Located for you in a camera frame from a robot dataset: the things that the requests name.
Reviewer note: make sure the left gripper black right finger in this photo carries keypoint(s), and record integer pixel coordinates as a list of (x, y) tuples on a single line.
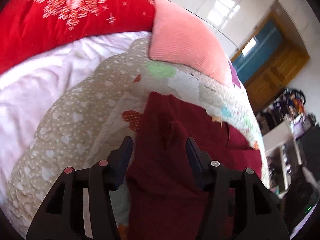
[(236, 198)]

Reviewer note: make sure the pile of clothes on shelf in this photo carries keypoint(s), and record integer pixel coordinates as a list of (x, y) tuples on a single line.
[(288, 106)]

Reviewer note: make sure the pink ribbed pillow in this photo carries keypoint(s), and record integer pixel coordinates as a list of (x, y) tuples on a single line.
[(182, 38)]

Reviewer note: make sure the patchwork quilted bedspread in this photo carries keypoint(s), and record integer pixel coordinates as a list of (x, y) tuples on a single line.
[(91, 119)]

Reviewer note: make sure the white bed sheet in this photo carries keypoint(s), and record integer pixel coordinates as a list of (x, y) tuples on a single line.
[(30, 88)]

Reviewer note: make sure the teal glass door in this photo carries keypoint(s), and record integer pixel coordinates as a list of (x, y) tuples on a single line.
[(257, 51)]

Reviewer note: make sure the white shelf unit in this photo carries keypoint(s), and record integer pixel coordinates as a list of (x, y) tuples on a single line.
[(292, 144)]

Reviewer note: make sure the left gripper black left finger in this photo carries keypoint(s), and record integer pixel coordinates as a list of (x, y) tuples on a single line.
[(61, 214)]

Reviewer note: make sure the wooden door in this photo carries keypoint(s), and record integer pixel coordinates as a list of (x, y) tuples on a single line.
[(265, 85)]

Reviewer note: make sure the dark red knit sweater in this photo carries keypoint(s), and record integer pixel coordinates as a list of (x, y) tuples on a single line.
[(166, 203)]

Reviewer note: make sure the red floral comforter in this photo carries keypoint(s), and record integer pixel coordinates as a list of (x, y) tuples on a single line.
[(31, 27)]

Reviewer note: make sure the purple folded cloth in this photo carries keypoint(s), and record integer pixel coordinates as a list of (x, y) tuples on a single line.
[(235, 80)]

